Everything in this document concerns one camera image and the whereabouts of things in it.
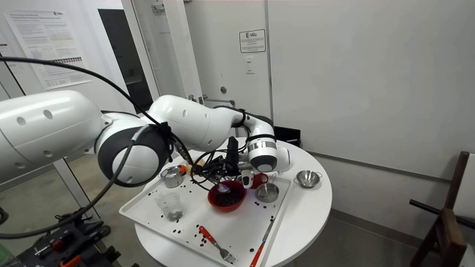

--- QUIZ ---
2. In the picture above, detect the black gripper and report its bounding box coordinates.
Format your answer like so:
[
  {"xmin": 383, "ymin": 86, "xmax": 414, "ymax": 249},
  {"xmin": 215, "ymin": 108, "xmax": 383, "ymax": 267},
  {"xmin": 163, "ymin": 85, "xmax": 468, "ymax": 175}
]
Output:
[{"xmin": 212, "ymin": 137, "xmax": 242, "ymax": 181}]

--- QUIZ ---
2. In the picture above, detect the red-handled steel spoon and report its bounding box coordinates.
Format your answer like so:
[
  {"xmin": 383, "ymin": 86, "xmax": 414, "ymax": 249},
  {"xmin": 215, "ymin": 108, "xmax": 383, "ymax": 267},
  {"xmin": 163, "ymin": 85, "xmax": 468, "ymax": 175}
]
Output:
[{"xmin": 212, "ymin": 172, "xmax": 234, "ymax": 196}]

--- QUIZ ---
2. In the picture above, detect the red bowl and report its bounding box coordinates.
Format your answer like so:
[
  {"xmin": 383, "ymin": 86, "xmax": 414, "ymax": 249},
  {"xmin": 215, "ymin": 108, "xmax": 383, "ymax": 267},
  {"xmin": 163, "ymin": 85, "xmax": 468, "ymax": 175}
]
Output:
[{"xmin": 206, "ymin": 178, "xmax": 248, "ymax": 215}]

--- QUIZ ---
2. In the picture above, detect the small steel bowl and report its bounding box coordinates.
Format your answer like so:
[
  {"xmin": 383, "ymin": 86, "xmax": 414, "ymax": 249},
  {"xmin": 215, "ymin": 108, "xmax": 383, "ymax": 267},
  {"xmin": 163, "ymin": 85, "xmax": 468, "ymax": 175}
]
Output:
[{"xmin": 294, "ymin": 169, "xmax": 322, "ymax": 190}]

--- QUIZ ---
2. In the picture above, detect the coffee beans pile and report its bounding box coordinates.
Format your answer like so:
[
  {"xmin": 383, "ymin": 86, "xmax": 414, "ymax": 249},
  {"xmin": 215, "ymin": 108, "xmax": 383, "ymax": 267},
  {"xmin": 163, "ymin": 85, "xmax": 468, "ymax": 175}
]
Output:
[{"xmin": 211, "ymin": 183, "xmax": 243, "ymax": 206}]

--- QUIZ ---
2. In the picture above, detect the red enamel mug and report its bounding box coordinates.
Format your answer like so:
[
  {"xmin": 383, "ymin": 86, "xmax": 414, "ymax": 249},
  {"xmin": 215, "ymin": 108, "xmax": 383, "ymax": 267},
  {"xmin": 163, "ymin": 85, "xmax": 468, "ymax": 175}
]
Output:
[{"xmin": 240, "ymin": 171, "xmax": 272, "ymax": 191}]

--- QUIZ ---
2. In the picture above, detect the small steel ladle cup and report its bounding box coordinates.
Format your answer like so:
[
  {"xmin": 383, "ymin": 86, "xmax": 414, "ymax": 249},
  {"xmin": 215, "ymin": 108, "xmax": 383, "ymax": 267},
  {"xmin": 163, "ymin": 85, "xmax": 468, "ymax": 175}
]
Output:
[{"xmin": 254, "ymin": 181, "xmax": 282, "ymax": 205}]

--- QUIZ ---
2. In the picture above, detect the clear plastic measuring cup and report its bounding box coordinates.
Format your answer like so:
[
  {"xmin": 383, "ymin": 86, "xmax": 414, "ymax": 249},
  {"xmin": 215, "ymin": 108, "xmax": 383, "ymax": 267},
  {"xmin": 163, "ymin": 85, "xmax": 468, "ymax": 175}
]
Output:
[{"xmin": 153, "ymin": 188, "xmax": 185, "ymax": 223}]

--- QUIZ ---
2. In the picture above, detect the white plastic tray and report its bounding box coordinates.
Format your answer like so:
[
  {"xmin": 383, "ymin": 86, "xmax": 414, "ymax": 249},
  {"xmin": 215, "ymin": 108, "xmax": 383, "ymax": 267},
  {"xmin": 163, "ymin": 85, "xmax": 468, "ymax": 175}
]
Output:
[{"xmin": 117, "ymin": 165, "xmax": 294, "ymax": 260}]

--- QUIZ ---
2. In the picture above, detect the black box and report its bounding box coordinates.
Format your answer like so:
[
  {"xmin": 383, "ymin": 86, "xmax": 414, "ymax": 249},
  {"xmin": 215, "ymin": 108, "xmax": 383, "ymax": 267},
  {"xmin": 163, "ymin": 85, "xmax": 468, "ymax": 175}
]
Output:
[{"xmin": 272, "ymin": 125, "xmax": 303, "ymax": 148}]

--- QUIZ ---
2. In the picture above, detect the white door with window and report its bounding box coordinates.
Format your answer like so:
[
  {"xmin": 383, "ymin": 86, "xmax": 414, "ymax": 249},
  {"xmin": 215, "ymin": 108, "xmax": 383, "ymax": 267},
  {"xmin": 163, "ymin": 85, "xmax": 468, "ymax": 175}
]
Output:
[{"xmin": 95, "ymin": 0, "xmax": 205, "ymax": 113}]

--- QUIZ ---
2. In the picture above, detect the white paper poster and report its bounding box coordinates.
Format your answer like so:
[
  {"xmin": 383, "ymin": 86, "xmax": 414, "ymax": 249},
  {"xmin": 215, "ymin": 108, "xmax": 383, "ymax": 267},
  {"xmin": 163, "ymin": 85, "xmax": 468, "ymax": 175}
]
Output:
[{"xmin": 3, "ymin": 9, "xmax": 90, "ymax": 91}]

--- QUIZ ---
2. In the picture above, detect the dark wooden chair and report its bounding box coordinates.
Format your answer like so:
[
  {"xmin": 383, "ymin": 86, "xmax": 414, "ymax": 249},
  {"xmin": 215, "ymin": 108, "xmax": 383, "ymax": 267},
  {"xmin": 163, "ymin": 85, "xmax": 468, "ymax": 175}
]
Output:
[{"xmin": 408, "ymin": 150, "xmax": 475, "ymax": 267}]

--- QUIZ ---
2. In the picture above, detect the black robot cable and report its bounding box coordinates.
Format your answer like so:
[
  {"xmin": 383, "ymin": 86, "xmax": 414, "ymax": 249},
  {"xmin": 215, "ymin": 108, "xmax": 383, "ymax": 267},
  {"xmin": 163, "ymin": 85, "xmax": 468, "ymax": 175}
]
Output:
[{"xmin": 0, "ymin": 56, "xmax": 205, "ymax": 240}]

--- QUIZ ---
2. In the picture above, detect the red-handled steel fork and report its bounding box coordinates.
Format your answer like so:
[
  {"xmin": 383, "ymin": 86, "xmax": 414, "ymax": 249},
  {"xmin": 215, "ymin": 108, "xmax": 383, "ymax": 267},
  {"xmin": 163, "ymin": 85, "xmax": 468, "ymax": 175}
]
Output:
[{"xmin": 196, "ymin": 224, "xmax": 237, "ymax": 266}]

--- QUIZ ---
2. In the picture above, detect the grey framed wall panel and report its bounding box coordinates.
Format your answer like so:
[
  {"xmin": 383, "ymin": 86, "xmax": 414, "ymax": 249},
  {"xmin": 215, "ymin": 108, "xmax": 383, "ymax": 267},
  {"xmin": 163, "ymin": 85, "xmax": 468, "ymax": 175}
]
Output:
[{"xmin": 203, "ymin": 96, "xmax": 234, "ymax": 107}]

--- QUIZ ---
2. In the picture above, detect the silver door lever handle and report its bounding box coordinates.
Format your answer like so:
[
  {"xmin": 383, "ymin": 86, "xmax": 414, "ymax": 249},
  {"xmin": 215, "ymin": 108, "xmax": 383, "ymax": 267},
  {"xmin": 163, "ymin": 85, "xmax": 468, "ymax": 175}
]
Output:
[{"xmin": 187, "ymin": 94, "xmax": 206, "ymax": 107}]

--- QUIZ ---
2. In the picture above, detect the white light switch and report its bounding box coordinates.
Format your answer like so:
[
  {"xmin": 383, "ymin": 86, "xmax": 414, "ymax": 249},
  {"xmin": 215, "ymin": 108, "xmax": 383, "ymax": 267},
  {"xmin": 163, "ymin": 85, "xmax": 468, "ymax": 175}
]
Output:
[{"xmin": 245, "ymin": 53, "xmax": 257, "ymax": 76}]

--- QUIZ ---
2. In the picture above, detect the white wall sign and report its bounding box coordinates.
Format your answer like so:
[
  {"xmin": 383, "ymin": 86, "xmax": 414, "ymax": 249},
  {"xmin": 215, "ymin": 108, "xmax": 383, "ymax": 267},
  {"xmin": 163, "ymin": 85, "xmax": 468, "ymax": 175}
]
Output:
[{"xmin": 237, "ymin": 27, "xmax": 267, "ymax": 55}]

